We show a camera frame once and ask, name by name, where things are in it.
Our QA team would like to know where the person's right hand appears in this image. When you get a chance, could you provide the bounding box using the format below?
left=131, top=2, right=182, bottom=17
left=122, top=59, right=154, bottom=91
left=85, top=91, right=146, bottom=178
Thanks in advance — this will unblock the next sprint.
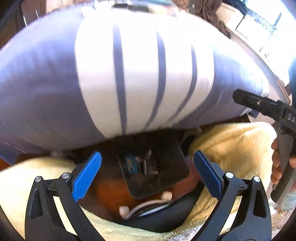
left=270, top=138, right=285, bottom=185

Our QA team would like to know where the brown curtain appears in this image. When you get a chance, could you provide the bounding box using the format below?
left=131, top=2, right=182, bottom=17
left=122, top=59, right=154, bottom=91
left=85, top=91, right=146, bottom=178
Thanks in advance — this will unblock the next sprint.
left=200, top=0, right=232, bottom=39

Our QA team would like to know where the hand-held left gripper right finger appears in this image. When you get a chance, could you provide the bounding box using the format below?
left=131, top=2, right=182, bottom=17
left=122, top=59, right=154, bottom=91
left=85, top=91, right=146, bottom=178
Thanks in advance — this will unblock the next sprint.
left=192, top=149, right=272, bottom=241

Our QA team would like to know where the white cable with plugs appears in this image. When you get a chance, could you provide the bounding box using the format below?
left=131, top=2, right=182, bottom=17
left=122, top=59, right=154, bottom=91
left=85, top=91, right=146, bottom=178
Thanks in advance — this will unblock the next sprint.
left=119, top=191, right=173, bottom=220

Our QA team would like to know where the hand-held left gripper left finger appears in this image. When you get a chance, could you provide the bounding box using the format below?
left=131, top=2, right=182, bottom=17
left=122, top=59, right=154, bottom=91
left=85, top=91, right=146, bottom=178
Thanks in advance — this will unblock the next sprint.
left=24, top=151, right=104, bottom=241

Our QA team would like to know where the blue white striped bedspread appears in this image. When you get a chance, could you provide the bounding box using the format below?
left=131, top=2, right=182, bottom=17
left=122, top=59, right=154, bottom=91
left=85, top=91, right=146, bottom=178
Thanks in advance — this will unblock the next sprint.
left=0, top=7, right=271, bottom=154

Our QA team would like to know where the yellow fluffy cloth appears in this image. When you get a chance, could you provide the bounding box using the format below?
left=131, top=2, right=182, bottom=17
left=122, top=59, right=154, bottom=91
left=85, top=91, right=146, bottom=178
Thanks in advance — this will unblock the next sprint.
left=0, top=122, right=281, bottom=241

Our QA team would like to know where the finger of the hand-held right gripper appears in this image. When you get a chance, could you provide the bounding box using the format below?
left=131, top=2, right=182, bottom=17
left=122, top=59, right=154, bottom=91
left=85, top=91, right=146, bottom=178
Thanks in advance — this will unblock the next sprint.
left=232, top=89, right=289, bottom=121

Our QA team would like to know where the small blue packet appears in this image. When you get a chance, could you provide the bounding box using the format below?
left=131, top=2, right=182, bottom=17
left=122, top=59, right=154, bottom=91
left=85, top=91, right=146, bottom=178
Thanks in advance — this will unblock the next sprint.
left=124, top=156, right=137, bottom=175

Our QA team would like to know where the window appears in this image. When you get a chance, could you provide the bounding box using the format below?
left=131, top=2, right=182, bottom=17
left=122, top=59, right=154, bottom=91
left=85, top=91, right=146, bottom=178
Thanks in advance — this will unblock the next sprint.
left=235, top=0, right=296, bottom=61

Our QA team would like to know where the dark blue rounded object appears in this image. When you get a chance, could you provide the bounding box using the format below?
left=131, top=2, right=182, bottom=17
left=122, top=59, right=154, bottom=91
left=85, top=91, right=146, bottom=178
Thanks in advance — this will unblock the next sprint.
left=119, top=183, right=205, bottom=233

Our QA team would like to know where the black square tray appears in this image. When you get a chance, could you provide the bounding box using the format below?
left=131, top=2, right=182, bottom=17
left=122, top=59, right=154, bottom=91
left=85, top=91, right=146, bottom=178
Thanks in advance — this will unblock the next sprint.
left=113, top=136, right=190, bottom=200

